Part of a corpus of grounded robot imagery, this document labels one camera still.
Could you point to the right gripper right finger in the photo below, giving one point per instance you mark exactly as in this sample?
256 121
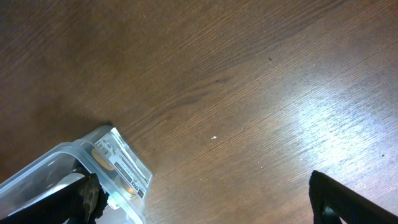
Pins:
332 202

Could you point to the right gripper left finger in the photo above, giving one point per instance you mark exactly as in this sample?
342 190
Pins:
81 202

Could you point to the clear plastic container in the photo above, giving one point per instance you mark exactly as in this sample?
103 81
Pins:
62 166

